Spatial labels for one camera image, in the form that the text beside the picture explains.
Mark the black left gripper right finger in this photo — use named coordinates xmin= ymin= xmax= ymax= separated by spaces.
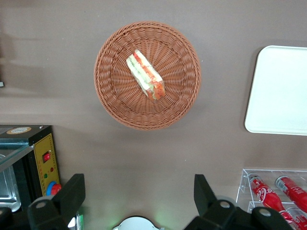
xmin=183 ymin=174 xmax=294 ymax=230

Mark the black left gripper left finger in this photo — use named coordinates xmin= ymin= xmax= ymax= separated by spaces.
xmin=27 ymin=173 xmax=86 ymax=230

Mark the triangle sandwich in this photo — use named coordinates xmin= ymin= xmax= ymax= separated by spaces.
xmin=126 ymin=49 xmax=165 ymax=102

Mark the round brown wicker basket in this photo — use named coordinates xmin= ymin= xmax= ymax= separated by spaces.
xmin=94 ymin=21 xmax=202 ymax=131

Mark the white rectangular plastic tray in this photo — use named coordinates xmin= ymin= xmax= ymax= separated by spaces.
xmin=244 ymin=45 xmax=307 ymax=137

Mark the clear acrylic bottle holder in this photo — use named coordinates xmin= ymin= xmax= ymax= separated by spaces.
xmin=235 ymin=168 xmax=307 ymax=230

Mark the red soda can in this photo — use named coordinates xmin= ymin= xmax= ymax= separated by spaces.
xmin=274 ymin=175 xmax=307 ymax=214
xmin=248 ymin=174 xmax=296 ymax=226

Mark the silver metal pan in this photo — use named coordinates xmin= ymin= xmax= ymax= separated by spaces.
xmin=0 ymin=154 xmax=22 ymax=213

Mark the black yellow-panel food warmer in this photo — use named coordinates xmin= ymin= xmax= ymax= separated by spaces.
xmin=0 ymin=124 xmax=62 ymax=214

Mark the red cola bottle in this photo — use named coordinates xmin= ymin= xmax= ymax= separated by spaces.
xmin=286 ymin=207 xmax=307 ymax=230

